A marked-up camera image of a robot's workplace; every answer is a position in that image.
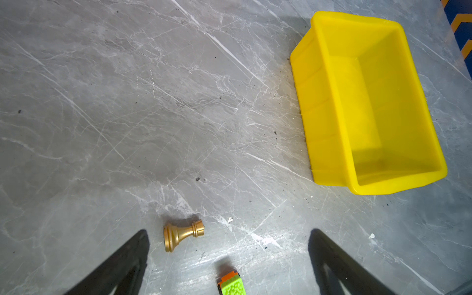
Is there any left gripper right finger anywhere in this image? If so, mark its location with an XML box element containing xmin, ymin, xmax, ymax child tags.
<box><xmin>308</xmin><ymin>229</ymin><xmax>394</xmax><ymax>295</ymax></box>

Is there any green orange toy block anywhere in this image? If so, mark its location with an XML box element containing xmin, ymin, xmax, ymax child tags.
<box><xmin>218</xmin><ymin>271</ymin><xmax>247</xmax><ymax>295</ymax></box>

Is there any yellow plastic bin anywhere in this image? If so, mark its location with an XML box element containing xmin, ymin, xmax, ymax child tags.
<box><xmin>290</xmin><ymin>11</ymin><xmax>448</xmax><ymax>195</ymax></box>

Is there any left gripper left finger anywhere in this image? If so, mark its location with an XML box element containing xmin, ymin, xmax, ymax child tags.
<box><xmin>66</xmin><ymin>229</ymin><xmax>150</xmax><ymax>295</ymax></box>

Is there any gold chess rook piece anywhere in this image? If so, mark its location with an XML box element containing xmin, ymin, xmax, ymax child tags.
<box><xmin>163</xmin><ymin>220</ymin><xmax>205</xmax><ymax>253</ymax></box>

